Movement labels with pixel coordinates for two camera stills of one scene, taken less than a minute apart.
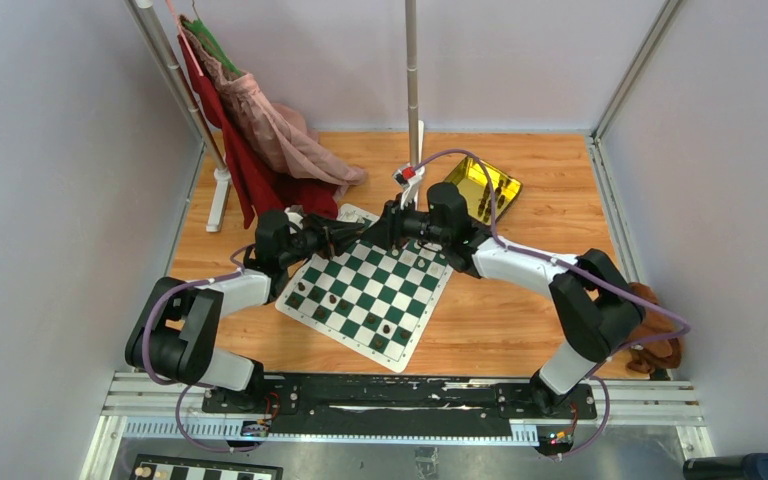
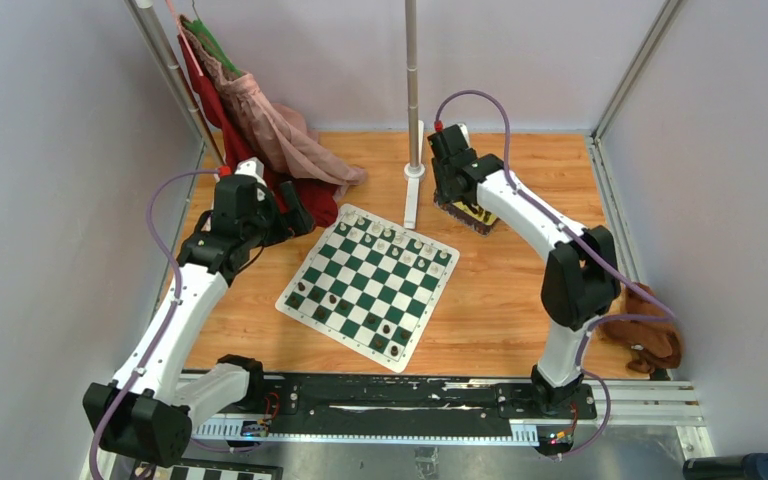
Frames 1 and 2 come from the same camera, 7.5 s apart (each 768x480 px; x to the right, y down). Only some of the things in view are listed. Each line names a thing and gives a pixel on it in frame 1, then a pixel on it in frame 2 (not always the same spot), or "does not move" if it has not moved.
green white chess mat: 376,300 does not move
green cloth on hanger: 210,43 does not move
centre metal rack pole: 412,80 does not move
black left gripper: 333,239 -> 299,219
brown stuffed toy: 656,355 does not move
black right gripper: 389,230 -> 444,193
